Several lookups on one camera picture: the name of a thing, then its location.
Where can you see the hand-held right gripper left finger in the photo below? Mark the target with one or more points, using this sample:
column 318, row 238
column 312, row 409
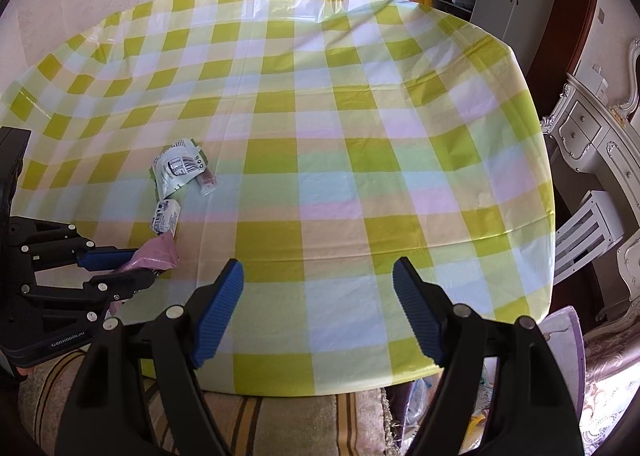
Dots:
column 220, row 316

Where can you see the brown wooden door frame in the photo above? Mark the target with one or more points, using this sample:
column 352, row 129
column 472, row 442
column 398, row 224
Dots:
column 582, row 11

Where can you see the green yellow checkered tablecloth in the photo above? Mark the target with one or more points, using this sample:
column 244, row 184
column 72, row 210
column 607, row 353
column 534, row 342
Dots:
column 325, row 136

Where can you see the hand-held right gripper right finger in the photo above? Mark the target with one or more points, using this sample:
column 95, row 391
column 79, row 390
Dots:
column 420, row 311

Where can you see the white green packet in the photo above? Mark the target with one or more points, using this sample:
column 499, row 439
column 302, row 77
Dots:
column 177, row 166

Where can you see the floral pink curtain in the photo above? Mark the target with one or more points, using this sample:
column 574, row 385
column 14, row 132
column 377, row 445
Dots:
column 612, row 376

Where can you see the small white blue packet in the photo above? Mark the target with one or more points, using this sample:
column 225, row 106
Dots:
column 166, row 216

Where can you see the white slatted stool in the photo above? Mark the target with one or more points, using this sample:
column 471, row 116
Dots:
column 585, row 236

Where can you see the brown striped sofa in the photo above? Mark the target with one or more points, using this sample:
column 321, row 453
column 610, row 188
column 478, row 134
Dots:
column 280, row 426

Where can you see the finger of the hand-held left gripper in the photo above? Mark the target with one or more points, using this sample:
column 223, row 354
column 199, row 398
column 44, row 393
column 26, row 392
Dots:
column 115, row 286
column 107, row 258

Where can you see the pink snack packet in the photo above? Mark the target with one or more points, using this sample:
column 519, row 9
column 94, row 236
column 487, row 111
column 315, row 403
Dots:
column 155, row 256

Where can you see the ornate white dressing table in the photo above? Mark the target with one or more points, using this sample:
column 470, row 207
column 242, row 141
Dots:
column 590, row 131

